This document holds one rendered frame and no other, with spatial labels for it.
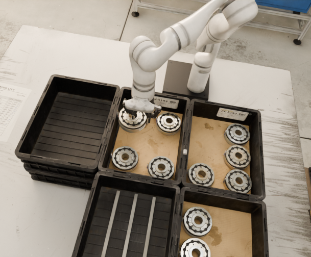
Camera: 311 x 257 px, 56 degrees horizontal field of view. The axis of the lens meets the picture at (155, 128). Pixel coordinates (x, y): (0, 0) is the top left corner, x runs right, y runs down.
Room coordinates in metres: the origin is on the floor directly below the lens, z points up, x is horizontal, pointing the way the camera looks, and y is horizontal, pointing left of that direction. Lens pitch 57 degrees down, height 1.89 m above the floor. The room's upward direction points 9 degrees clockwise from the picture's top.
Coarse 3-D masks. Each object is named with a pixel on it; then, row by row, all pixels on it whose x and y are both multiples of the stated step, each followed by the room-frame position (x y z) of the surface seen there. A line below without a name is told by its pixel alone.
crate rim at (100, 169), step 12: (120, 96) 0.76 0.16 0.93; (168, 96) 0.80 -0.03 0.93; (180, 96) 0.81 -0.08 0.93; (108, 132) 0.58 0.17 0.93; (180, 156) 0.53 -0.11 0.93; (108, 168) 0.43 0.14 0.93; (180, 168) 0.48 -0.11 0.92; (156, 180) 0.42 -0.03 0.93; (168, 180) 0.42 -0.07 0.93; (180, 180) 0.43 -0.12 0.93
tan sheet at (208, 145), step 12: (192, 120) 0.77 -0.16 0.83; (204, 120) 0.78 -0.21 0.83; (216, 120) 0.79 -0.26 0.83; (192, 132) 0.71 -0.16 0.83; (204, 132) 0.72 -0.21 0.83; (216, 132) 0.73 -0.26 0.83; (192, 144) 0.65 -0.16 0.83; (204, 144) 0.66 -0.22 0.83; (216, 144) 0.66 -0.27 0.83; (228, 144) 0.67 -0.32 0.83; (192, 156) 0.59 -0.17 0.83; (204, 156) 0.60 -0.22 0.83; (216, 156) 0.61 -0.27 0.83; (216, 168) 0.55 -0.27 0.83; (228, 168) 0.56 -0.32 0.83; (216, 180) 0.50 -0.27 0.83
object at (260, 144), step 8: (192, 104) 0.78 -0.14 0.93; (208, 104) 0.80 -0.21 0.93; (216, 104) 0.80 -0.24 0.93; (224, 104) 0.81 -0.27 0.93; (192, 112) 0.74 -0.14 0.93; (256, 112) 0.79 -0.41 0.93; (184, 160) 0.51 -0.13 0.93; (184, 168) 0.48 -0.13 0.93; (184, 176) 0.45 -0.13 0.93; (264, 176) 0.50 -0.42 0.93; (184, 184) 0.42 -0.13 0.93; (192, 184) 0.42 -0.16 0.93; (264, 184) 0.47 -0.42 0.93; (224, 192) 0.41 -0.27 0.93; (232, 192) 0.42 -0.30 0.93; (240, 192) 0.42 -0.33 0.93; (264, 192) 0.44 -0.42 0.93
